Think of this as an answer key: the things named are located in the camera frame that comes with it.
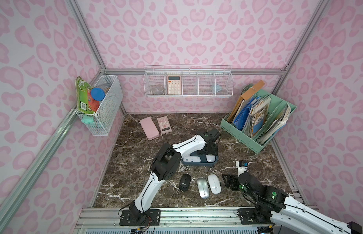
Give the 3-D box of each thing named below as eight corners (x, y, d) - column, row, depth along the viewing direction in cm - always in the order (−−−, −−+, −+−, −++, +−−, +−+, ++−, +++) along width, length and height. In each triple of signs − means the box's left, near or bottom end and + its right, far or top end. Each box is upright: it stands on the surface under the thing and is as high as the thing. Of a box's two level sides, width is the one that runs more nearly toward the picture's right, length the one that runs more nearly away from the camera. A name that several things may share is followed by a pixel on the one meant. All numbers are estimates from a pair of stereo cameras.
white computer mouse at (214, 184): (212, 195, 82) (212, 193, 80) (207, 176, 89) (208, 174, 87) (222, 193, 82) (222, 191, 80) (216, 175, 89) (217, 173, 87)
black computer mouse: (177, 189, 84) (177, 188, 82) (182, 173, 90) (182, 172, 88) (187, 192, 83) (187, 191, 81) (192, 176, 89) (192, 175, 87)
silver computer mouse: (198, 199, 81) (198, 198, 79) (197, 178, 88) (197, 177, 86) (209, 199, 81) (210, 198, 79) (207, 178, 88) (208, 177, 86)
